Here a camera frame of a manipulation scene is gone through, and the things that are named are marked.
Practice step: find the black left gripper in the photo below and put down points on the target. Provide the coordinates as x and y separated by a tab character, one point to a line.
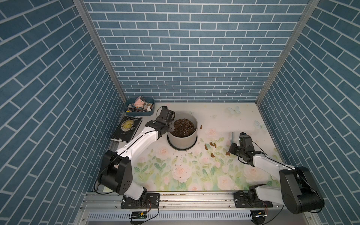
170	120

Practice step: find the right black electronics module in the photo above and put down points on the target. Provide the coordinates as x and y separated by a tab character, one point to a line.
258	217

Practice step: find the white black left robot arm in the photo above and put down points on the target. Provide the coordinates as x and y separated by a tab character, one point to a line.
116	166

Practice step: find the teal scrub brush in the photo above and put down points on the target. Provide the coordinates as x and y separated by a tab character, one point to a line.
230	138

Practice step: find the dark green pot saucer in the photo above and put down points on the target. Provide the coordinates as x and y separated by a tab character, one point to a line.
182	144

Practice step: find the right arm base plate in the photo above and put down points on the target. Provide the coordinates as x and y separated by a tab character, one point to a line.
249	199

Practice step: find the black book gold cover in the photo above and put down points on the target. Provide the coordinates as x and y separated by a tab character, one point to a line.
127	129

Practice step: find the aluminium front rail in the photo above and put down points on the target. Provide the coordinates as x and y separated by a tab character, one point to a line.
185	208

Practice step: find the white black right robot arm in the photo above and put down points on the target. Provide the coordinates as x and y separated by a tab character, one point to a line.
298	190

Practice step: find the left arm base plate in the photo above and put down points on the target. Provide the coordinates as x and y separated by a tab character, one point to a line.
146	201

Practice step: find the green circuit board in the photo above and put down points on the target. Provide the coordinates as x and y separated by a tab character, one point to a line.
142	215

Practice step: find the teal stationery tray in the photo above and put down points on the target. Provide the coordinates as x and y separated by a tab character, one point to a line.
130	110

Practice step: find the white ceramic pot with soil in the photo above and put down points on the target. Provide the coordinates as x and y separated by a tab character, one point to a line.
185	126

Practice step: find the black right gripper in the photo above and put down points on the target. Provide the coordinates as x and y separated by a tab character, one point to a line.
231	150

